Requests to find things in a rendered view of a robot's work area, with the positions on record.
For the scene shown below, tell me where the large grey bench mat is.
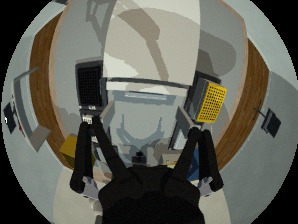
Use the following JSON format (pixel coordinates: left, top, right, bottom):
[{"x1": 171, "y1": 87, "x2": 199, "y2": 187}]
[{"x1": 54, "y1": 0, "x2": 244, "y2": 168}]

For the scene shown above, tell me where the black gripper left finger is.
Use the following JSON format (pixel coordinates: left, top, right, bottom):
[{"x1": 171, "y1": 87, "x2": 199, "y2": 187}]
[{"x1": 70, "y1": 100, "x2": 144, "y2": 200}]

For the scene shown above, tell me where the blue open-top bin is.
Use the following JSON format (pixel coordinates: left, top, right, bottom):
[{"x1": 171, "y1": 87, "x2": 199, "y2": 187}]
[{"x1": 186, "y1": 148, "x2": 199, "y2": 181}]

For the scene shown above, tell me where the black multi-well plate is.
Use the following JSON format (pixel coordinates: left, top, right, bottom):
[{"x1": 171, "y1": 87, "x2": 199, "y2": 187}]
[{"x1": 77, "y1": 66, "x2": 102, "y2": 106}]

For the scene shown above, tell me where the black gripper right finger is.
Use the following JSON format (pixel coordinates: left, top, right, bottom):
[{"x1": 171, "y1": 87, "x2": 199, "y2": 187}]
[{"x1": 162, "y1": 106, "x2": 224, "y2": 198}]

